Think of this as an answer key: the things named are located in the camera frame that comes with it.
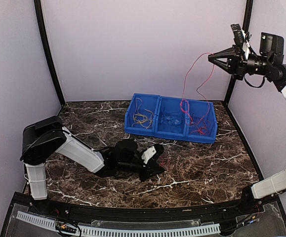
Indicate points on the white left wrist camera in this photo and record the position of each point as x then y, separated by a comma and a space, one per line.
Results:
153, 152

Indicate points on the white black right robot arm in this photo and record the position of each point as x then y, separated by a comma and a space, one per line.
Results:
268, 63

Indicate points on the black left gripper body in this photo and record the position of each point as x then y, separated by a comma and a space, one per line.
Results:
149, 169

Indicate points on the blue plastic bin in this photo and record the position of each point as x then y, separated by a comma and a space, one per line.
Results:
140, 117
201, 122
170, 120

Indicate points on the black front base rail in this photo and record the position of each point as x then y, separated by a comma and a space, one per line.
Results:
221, 212

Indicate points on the black left frame post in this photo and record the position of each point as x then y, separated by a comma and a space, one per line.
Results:
47, 51

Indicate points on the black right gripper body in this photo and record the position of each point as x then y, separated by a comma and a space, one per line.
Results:
241, 63

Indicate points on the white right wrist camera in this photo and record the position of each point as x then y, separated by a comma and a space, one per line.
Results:
241, 40

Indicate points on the white slotted cable duct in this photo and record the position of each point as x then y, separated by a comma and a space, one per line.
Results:
89, 231

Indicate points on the blue right plastic bin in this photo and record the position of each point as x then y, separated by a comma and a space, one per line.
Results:
201, 122

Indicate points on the blue left plastic bin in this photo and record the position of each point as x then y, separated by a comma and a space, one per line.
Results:
140, 117

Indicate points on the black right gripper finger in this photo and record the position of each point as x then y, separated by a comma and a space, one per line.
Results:
229, 52
223, 65

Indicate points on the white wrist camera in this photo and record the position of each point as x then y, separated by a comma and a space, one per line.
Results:
153, 152
241, 40

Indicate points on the blue middle plastic bin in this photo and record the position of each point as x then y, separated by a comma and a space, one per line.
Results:
170, 120

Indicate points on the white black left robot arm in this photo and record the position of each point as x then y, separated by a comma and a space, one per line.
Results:
41, 139

